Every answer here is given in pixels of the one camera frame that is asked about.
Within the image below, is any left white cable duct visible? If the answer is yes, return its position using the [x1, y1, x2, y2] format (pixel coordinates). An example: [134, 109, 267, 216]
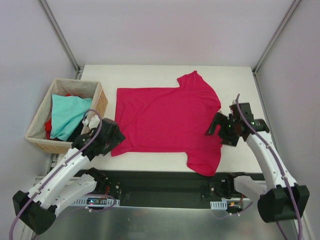
[70, 196, 120, 208]

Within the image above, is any red t shirt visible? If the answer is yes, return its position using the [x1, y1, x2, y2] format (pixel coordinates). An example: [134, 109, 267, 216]
[44, 93, 78, 141]

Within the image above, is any white cable duct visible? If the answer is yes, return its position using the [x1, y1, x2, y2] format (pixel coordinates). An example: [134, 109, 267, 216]
[70, 196, 120, 208]
[210, 200, 228, 211]

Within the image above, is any right white cable duct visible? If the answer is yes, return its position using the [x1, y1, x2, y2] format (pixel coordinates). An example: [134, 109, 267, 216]
[210, 200, 228, 211]

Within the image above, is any black t shirt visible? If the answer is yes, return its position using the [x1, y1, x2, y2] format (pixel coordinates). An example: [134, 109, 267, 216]
[67, 122, 84, 143]

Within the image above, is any pink t shirt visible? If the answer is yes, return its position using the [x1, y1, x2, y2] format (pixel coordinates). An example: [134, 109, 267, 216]
[111, 70, 222, 177]

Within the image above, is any teal t shirt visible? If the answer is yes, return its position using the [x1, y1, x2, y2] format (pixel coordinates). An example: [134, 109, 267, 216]
[49, 94, 93, 142]

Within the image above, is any wicker basket with cloth liner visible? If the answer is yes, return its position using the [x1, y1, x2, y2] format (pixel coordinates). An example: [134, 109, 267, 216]
[25, 78, 108, 154]

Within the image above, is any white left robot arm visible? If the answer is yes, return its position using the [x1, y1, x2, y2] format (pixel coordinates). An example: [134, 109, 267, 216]
[12, 115, 125, 235]

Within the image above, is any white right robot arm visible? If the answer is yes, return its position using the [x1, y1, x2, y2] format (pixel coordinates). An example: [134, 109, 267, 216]
[206, 103, 310, 223]

